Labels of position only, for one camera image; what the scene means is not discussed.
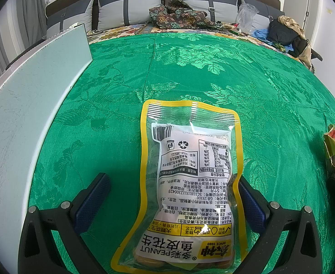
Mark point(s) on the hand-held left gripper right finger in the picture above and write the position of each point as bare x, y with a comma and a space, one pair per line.
251, 208

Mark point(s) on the green patterned blanket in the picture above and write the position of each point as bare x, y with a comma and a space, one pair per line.
213, 77

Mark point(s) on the grey curtain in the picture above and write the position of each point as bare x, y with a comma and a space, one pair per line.
22, 8

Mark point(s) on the dark floral cloth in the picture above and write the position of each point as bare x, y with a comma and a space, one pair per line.
178, 14

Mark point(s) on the dark chair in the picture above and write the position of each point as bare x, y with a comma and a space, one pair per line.
315, 55

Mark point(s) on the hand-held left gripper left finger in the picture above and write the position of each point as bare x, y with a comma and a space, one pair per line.
94, 202

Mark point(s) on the small green packet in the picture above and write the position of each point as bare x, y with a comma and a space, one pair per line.
280, 46

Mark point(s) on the pile of clothes on chair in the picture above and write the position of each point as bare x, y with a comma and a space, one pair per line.
294, 22

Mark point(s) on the white storage box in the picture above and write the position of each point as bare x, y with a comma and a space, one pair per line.
22, 120

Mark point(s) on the clear plastic bag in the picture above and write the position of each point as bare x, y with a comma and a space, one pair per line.
245, 17

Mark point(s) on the blue cloth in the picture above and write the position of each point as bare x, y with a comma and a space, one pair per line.
260, 32

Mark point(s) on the yellow-bordered clear peanut packet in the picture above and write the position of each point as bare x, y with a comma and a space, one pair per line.
184, 177

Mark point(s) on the small colourful wrapper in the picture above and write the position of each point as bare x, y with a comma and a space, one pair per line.
235, 27

